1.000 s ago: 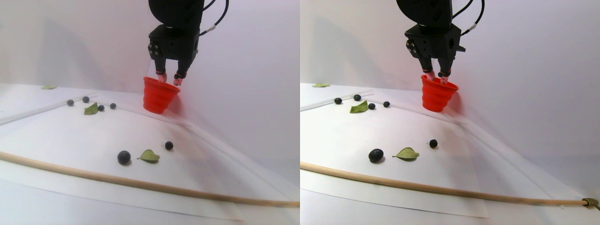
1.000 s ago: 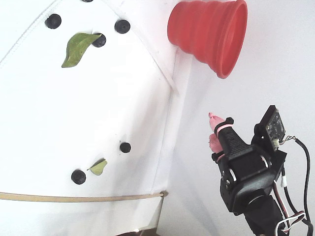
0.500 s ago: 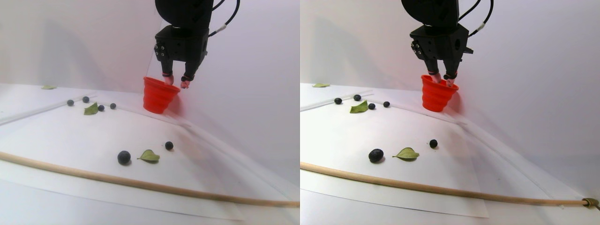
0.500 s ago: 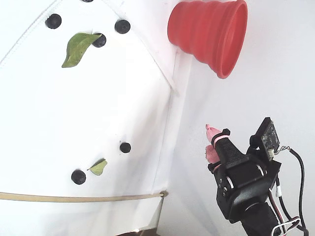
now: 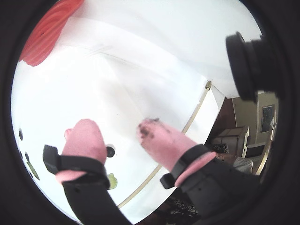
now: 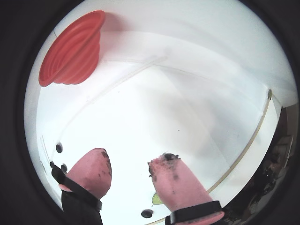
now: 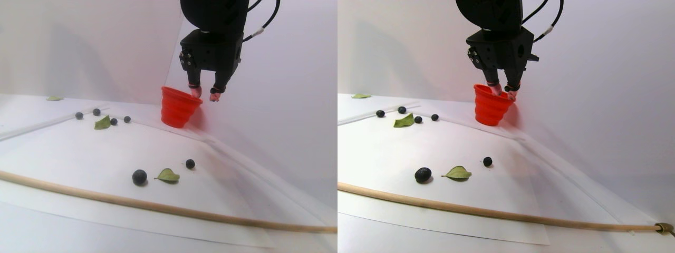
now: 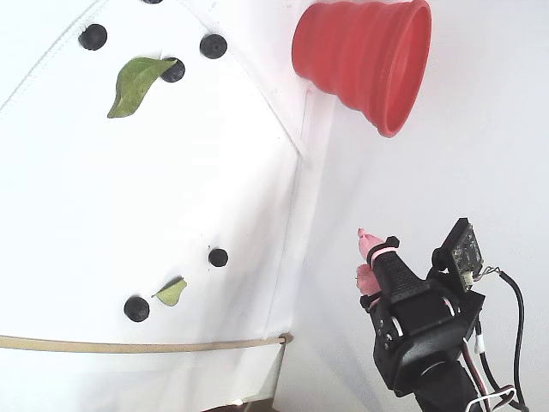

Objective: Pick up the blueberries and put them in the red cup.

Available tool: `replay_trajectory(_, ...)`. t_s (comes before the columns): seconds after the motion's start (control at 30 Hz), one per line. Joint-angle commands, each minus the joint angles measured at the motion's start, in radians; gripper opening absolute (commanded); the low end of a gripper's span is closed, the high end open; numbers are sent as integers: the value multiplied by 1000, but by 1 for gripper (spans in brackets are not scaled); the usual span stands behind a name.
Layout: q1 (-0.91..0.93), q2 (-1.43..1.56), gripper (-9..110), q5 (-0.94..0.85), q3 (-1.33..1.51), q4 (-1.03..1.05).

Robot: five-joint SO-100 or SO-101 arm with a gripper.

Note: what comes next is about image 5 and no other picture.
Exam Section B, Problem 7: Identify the pink-tipped gripper finger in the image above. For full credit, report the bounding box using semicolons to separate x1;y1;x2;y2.
43;119;134;225
136;118;265;218

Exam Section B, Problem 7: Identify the red collapsible silicone cup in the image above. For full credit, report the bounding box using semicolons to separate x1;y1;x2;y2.
20;0;85;68

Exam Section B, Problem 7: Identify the long wooden stick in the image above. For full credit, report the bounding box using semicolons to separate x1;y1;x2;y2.
116;85;211;209

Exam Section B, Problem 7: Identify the green leaf with stem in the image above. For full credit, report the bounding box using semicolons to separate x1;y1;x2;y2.
106;173;118;190

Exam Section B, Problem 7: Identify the large green leaf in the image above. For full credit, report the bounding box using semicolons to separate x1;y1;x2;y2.
25;161;40;181

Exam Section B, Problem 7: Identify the white paper sheet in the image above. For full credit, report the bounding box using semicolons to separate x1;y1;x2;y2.
11;17;225;223

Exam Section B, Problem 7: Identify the black white patterned fabric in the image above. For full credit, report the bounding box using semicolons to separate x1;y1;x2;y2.
170;199;199;216

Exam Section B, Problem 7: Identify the white cabinet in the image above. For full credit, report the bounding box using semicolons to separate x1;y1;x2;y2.
217;126;251;161

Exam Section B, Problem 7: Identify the framed wall picture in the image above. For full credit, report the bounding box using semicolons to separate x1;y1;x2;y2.
261;105;275;135

